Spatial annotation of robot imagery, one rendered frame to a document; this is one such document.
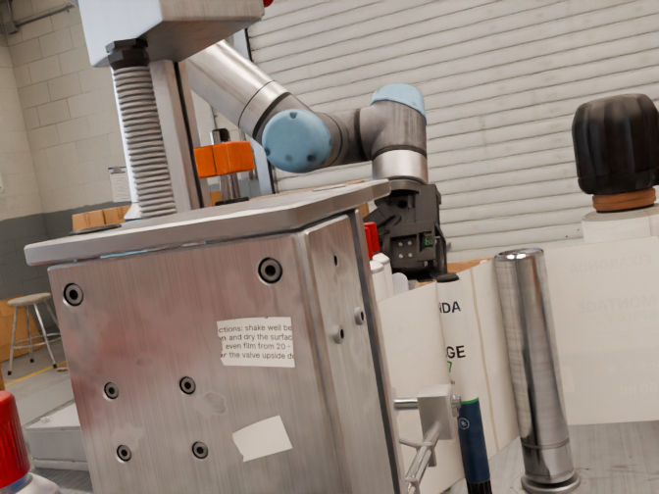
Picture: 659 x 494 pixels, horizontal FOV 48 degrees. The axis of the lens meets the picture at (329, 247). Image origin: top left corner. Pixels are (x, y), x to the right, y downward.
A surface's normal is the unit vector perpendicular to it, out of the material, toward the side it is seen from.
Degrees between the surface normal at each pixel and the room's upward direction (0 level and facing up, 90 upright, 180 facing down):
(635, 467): 0
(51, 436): 90
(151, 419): 90
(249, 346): 92
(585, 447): 0
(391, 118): 60
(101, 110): 90
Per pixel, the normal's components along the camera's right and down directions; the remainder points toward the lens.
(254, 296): -0.31, 0.15
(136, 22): -0.79, 0.19
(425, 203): -0.35, -0.36
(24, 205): 0.88, -0.10
